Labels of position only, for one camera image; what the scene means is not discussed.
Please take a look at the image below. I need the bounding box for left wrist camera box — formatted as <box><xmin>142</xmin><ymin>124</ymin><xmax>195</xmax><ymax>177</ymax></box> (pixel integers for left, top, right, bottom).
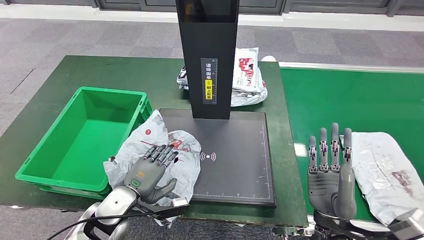
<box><xmin>170</xmin><ymin>197</ymin><xmax>190</xmax><ymax>210</ymax></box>

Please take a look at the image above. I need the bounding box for black and white parcel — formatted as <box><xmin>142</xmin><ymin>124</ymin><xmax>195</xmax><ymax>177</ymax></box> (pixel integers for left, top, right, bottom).
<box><xmin>176</xmin><ymin>65</ymin><xmax>190</xmax><ymax>91</ymax></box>

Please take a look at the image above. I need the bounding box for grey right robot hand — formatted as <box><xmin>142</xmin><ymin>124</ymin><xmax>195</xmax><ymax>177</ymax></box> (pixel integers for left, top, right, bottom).
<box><xmin>307</xmin><ymin>122</ymin><xmax>358</xmax><ymax>221</ymax></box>

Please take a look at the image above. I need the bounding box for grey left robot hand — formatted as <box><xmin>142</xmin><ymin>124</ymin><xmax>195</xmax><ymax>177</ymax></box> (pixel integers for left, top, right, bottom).
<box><xmin>123</xmin><ymin>144</ymin><xmax>180</xmax><ymax>205</ymax></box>

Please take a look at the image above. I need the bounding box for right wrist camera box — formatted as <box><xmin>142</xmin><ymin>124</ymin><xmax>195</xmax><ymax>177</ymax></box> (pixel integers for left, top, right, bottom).
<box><xmin>387</xmin><ymin>207</ymin><xmax>424</xmax><ymax>240</ymax></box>

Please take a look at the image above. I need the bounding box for white parcel bag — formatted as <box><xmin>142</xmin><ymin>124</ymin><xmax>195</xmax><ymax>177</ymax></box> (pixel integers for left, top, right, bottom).
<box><xmin>103</xmin><ymin>109</ymin><xmax>202</xmax><ymax>229</ymax></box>

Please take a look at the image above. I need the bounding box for black yellow ruler label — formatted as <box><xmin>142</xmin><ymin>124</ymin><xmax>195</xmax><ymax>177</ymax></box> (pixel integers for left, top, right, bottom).
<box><xmin>200</xmin><ymin>57</ymin><xmax>219</xmax><ymax>106</ymax></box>

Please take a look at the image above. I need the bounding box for dark metal window frame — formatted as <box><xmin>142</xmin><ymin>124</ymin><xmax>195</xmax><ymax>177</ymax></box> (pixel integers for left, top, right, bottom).
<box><xmin>0</xmin><ymin>0</ymin><xmax>424</xmax><ymax>17</ymax></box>

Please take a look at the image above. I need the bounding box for flat white parcel, red print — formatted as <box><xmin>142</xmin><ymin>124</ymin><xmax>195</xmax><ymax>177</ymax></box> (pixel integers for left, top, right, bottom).
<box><xmin>232</xmin><ymin>47</ymin><xmax>266</xmax><ymax>94</ymax></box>

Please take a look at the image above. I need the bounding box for grey parcel bag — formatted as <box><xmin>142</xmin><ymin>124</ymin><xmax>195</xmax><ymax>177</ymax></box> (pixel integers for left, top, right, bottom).
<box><xmin>340</xmin><ymin>131</ymin><xmax>424</xmax><ymax>227</ymax></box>
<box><xmin>230</xmin><ymin>68</ymin><xmax>269</xmax><ymax>108</ymax></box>

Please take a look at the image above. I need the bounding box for green plastic crate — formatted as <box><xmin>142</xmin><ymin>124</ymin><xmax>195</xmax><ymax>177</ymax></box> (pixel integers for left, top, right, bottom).
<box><xmin>15</xmin><ymin>86</ymin><xmax>153</xmax><ymax>201</ymax></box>

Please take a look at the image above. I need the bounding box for black inbound scanning machine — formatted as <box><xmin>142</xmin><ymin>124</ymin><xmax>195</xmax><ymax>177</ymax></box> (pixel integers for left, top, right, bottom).
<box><xmin>158</xmin><ymin>0</ymin><xmax>277</xmax><ymax>209</ymax></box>

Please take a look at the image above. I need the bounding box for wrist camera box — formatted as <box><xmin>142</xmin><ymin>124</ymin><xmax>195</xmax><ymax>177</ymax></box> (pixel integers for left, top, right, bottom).
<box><xmin>170</xmin><ymin>197</ymin><xmax>190</xmax><ymax>210</ymax></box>
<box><xmin>387</xmin><ymin>207</ymin><xmax>424</xmax><ymax>240</ymax></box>

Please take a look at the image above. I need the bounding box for crumpled grey parcel bag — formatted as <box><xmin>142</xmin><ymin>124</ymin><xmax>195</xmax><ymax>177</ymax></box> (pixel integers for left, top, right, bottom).
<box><xmin>230</xmin><ymin>68</ymin><xmax>269</xmax><ymax>108</ymax></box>

